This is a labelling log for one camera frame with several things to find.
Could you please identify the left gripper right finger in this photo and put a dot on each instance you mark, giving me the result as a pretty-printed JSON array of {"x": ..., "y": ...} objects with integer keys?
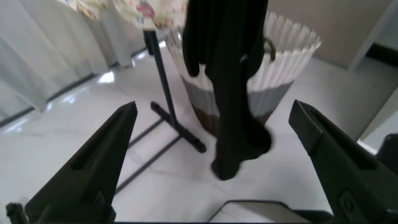
[{"x": 357, "y": 186}]

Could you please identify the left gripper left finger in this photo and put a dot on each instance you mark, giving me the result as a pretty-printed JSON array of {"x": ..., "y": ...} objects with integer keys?
[{"x": 87, "y": 174}]

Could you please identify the black garment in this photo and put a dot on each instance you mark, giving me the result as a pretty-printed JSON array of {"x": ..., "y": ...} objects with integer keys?
[{"x": 230, "y": 93}]

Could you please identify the cream printed garment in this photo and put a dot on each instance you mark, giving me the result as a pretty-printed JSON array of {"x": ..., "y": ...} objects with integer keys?
[{"x": 146, "y": 12}]

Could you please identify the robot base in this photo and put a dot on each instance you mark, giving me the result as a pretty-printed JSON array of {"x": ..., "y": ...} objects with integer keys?
[{"x": 264, "y": 211}]

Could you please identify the black clothes rack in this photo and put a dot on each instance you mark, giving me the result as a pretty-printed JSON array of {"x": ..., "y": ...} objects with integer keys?
[{"x": 164, "y": 87}]

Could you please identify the white laundry basket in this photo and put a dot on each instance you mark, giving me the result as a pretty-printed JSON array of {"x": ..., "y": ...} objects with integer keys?
[{"x": 280, "y": 71}]

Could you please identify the white curtain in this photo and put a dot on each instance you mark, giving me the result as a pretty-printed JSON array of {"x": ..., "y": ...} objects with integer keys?
[{"x": 46, "y": 46}]

